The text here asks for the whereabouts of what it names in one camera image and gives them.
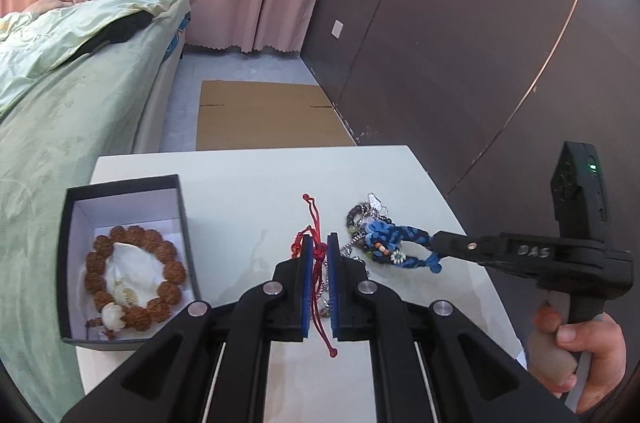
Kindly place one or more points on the flat cardboard sheet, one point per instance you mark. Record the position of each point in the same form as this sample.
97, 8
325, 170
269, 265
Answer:
270, 118

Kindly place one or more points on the green bed blanket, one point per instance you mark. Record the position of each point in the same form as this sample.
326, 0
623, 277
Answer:
60, 143

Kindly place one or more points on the dark brown wardrobe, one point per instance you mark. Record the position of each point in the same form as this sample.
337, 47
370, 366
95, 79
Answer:
475, 53

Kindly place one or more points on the black cloth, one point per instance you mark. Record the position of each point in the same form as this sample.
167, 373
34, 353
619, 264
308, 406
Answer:
117, 30

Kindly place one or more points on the person's right hand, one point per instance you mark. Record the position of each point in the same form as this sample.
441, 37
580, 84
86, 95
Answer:
602, 348

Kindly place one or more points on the white tissue paper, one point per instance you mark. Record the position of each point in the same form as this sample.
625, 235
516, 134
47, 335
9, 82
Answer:
132, 265

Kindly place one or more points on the white square sticker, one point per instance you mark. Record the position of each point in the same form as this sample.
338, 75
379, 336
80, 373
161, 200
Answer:
338, 29

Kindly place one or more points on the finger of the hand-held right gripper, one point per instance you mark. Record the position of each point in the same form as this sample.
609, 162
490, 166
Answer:
480, 250

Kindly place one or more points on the black jewelry box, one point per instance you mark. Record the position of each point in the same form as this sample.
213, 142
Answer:
75, 253

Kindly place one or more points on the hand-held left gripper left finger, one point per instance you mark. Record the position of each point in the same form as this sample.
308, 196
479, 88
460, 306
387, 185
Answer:
305, 283

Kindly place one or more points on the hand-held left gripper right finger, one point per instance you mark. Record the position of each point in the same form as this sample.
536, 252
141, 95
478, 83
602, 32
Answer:
334, 283

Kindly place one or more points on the pale green duvet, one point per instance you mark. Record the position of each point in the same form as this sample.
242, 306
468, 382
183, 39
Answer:
45, 38

